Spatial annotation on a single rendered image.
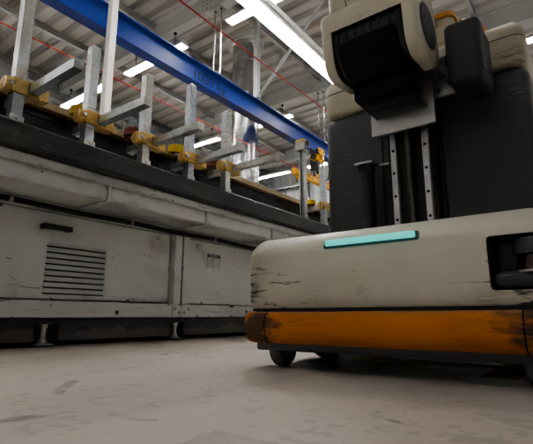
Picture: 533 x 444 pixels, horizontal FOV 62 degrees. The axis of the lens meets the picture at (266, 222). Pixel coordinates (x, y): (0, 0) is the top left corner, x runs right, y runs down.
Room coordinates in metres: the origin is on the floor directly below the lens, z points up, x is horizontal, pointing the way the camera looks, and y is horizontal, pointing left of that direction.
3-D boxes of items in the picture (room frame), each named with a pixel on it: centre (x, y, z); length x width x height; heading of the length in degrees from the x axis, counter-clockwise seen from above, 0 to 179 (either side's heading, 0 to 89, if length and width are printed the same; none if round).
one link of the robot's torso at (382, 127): (0.91, -0.34, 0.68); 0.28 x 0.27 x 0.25; 53
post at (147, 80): (1.69, 0.50, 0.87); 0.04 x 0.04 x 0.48; 54
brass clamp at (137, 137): (1.71, 0.49, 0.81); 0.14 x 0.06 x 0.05; 144
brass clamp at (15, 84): (1.31, 0.78, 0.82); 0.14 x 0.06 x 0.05; 144
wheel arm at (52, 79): (1.28, 0.72, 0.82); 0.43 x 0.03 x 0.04; 54
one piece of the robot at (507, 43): (1.16, -0.45, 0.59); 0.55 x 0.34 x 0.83; 53
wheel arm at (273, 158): (2.08, 0.12, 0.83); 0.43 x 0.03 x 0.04; 54
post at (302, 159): (2.69, -0.23, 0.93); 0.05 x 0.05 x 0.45; 54
